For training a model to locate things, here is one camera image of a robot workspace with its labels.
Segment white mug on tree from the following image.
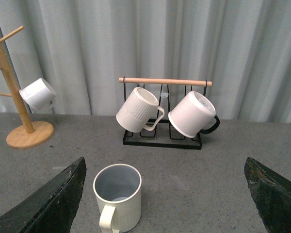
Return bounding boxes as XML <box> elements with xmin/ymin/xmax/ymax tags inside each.
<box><xmin>19</xmin><ymin>78</ymin><xmax>57</xmax><ymax>110</ymax></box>

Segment cream ribbed hanging mug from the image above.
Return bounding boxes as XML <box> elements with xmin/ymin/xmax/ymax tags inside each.
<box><xmin>116</xmin><ymin>87</ymin><xmax>165</xmax><ymax>133</ymax></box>

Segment wooden mug tree stand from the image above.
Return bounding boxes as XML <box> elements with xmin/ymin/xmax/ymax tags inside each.
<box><xmin>0</xmin><ymin>26</ymin><xmax>54</xmax><ymax>149</ymax></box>

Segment white mug black handle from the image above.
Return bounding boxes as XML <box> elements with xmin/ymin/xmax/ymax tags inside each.
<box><xmin>168</xmin><ymin>91</ymin><xmax>220</xmax><ymax>138</ymax></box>

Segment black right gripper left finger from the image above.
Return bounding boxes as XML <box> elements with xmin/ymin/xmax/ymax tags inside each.
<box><xmin>0</xmin><ymin>157</ymin><xmax>87</xmax><ymax>233</ymax></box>

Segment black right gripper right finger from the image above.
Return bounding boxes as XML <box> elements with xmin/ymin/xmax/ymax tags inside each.
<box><xmin>244</xmin><ymin>157</ymin><xmax>291</xmax><ymax>233</ymax></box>

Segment black wire mug rack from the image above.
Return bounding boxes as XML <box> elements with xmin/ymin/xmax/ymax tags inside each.
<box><xmin>119</xmin><ymin>77</ymin><xmax>212</xmax><ymax>150</ymax></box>

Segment cream ribbed mug grey inside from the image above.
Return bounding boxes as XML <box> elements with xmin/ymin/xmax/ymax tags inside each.
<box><xmin>93</xmin><ymin>164</ymin><xmax>142</xmax><ymax>233</ymax></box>

